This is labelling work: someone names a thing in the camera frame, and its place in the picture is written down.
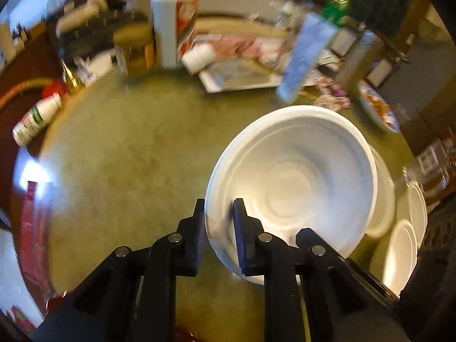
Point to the brown glass jar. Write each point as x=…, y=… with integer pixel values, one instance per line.
x=134, y=48

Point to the steel thermos flask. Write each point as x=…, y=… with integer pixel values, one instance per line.
x=359, y=60

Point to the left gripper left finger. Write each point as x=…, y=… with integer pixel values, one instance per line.
x=131, y=295

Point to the pink cloth on tray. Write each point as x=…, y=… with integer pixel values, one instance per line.
x=264, y=49

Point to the clear glass pitcher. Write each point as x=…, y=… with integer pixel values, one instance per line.
x=430, y=170

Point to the small white green bottle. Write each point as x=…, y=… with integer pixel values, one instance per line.
x=36, y=119

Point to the large white foam bowl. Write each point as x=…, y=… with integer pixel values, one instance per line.
x=395, y=257

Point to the blue white food plate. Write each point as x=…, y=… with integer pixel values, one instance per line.
x=377, y=108

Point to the black quilted fur bag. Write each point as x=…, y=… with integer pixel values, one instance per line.
x=88, y=29

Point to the cream plastic bowl with tab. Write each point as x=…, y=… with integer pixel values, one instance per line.
x=384, y=210

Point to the small white foam bowl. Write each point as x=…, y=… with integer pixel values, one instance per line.
x=295, y=168

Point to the cream plastic bowl right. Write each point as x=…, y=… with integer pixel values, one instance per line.
x=410, y=205

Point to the red scalloped plate left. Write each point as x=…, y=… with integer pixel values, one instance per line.
x=34, y=234

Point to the tall white blue tube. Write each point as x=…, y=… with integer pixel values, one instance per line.
x=314, y=36

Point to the pink wrapped candies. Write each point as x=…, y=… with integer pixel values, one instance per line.
x=331, y=95

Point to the white red liquor bottle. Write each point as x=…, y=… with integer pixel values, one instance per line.
x=174, y=24

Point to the small white cup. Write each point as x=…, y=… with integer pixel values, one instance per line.
x=198, y=58

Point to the white tray with books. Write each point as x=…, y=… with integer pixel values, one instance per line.
x=234, y=75

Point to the green plastic bottle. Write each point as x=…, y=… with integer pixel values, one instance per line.
x=336, y=12

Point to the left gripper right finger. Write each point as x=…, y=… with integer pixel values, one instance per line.
x=287, y=317

